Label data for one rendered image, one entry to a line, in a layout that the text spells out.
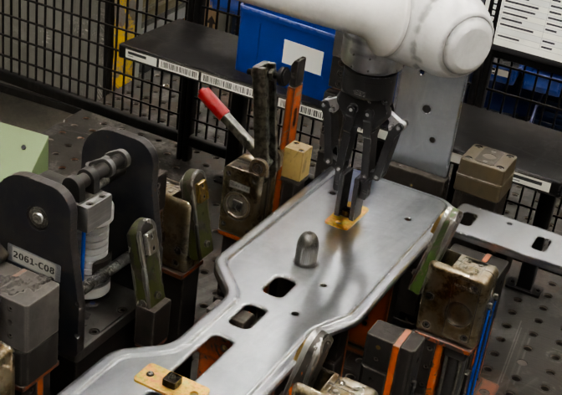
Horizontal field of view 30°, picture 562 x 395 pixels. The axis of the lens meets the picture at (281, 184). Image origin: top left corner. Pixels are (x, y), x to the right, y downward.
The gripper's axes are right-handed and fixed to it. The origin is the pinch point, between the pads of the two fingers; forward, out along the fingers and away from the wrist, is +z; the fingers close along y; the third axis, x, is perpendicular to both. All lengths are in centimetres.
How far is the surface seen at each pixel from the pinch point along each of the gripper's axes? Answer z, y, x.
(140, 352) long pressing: 4.8, -6.2, -44.3
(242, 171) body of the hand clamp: 0.5, -16.7, -3.3
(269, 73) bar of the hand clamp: -15.2, -15.0, -1.0
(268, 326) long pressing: 5.3, 3.1, -30.0
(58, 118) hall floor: 107, -191, 172
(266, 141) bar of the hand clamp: -4.9, -13.8, -2.1
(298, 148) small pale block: -0.9, -12.4, 6.9
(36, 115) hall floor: 107, -200, 169
